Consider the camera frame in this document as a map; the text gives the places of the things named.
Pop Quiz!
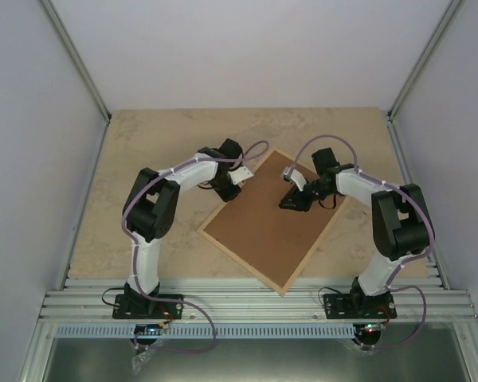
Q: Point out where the aluminium corner post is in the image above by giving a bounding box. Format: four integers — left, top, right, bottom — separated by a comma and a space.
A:
38, 0, 112, 124
386, 0, 466, 122

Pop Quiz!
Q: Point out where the brown backing board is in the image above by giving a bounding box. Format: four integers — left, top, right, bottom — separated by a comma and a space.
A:
202, 151, 346, 291

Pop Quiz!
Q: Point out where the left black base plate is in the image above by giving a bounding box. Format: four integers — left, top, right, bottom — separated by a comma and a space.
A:
112, 294, 184, 321

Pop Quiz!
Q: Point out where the left aluminium corner post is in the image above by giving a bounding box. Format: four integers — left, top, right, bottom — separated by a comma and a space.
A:
38, 0, 112, 124

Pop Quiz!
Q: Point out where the right control board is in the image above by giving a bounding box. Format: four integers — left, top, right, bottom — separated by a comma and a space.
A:
357, 322, 386, 333

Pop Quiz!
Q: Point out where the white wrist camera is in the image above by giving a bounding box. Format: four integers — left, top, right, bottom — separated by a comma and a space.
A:
228, 166, 254, 185
282, 166, 308, 192

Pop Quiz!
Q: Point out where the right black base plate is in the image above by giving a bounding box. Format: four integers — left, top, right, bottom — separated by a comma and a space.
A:
321, 294, 398, 320

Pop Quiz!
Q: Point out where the control board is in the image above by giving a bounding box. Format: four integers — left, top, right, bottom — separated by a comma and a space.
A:
357, 322, 386, 333
133, 322, 170, 337

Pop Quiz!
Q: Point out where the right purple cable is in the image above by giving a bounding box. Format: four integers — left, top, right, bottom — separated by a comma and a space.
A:
290, 134, 437, 352

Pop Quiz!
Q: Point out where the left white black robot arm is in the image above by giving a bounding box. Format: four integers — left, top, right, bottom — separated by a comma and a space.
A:
121, 138, 243, 318

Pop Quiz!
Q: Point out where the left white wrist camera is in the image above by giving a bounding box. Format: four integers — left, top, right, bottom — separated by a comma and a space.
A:
228, 166, 254, 185

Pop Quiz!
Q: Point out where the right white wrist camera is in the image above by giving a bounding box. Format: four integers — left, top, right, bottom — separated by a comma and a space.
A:
282, 166, 308, 192

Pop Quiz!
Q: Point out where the right side aluminium rail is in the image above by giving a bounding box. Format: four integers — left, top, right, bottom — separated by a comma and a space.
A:
385, 113, 450, 290

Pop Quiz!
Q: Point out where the aluminium rail bed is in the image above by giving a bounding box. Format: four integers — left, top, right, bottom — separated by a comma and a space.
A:
39, 277, 478, 323

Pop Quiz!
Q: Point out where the left control board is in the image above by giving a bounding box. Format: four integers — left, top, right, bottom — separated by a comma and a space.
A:
133, 322, 170, 337

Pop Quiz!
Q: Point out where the right aluminium corner post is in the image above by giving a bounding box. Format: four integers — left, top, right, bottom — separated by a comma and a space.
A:
386, 0, 466, 122

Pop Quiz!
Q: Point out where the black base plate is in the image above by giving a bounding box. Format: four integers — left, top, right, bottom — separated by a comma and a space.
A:
112, 294, 184, 321
321, 294, 398, 320

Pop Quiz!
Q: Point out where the light wooden picture frame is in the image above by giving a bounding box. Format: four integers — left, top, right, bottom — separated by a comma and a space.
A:
197, 148, 350, 298

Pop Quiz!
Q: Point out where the grey slotted cable duct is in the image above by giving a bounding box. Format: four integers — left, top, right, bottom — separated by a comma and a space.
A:
55, 323, 355, 340

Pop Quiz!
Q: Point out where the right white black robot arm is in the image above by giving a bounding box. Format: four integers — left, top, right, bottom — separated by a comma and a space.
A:
279, 148, 435, 318

